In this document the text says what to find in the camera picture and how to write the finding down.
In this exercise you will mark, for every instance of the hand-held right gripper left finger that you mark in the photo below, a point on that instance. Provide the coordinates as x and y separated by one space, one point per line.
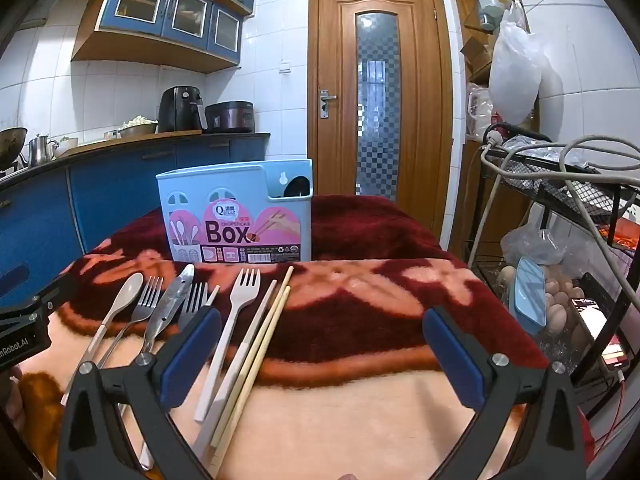
192 355

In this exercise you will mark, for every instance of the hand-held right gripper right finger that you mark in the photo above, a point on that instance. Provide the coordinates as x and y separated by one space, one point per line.
452 360

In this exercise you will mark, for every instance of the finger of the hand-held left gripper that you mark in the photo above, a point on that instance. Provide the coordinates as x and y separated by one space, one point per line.
55 292

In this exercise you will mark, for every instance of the metal fork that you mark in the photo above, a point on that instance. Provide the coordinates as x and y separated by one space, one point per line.
196 297
149 295

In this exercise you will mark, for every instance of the white plastic knife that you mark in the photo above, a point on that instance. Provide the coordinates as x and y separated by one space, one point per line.
250 330

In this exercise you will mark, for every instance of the wooden chopstick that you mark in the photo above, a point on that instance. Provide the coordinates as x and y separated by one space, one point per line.
272 310
262 355

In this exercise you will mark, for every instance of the beige spoon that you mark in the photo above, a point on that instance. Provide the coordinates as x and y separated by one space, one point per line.
127 292

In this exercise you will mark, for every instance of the white fork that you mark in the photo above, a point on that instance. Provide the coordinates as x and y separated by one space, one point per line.
244 287

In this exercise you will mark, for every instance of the light blue utensil box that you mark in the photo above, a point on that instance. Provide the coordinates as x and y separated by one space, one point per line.
235 210

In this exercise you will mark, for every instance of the person's left hand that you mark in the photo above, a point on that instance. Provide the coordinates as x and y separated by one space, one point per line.
10 400

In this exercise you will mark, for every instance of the light blue lid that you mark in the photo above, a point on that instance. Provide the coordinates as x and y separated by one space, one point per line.
527 295

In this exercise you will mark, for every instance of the red floral blanket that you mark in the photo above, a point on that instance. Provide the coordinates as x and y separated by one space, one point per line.
350 310

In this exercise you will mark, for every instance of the pile of eggs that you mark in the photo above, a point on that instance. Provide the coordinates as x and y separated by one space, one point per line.
557 305

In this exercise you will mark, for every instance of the blue kitchen base cabinet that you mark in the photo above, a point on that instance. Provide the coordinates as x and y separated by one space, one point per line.
115 185

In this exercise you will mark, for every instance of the clear plastic bag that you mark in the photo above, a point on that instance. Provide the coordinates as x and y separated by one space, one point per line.
535 245

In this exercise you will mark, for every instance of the steel kettle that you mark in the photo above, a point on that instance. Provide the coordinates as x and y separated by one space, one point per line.
40 150

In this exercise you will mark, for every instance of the smartphone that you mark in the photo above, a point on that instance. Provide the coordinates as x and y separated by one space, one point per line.
597 330

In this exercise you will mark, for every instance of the dark wok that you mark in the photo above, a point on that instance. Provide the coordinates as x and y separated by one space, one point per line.
11 145

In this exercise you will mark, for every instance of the wooden shelf unit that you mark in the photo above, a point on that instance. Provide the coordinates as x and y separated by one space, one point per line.
472 185

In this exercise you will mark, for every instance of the steel bowl with food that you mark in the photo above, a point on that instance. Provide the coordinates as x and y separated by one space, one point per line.
137 127

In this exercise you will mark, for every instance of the black air fryer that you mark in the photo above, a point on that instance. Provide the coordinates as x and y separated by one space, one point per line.
180 110

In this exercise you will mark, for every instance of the dark rice cooker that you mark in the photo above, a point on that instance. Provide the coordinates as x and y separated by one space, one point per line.
230 117

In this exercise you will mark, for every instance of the plastic wrapped white kettle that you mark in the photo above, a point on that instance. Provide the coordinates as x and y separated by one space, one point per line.
477 110

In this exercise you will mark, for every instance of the white plastic bag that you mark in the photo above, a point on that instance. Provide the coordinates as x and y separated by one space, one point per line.
515 75

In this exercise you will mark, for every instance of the cardboard box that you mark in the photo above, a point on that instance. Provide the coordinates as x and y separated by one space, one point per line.
472 50

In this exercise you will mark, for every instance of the wooden door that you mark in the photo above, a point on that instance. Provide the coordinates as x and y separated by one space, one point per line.
335 35

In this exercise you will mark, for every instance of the grey blue container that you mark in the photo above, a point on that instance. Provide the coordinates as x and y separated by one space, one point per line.
492 7

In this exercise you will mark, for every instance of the white light switch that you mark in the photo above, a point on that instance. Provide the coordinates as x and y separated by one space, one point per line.
285 66

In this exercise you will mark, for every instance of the blue wall cabinet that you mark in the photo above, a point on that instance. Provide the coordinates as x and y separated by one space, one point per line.
165 10

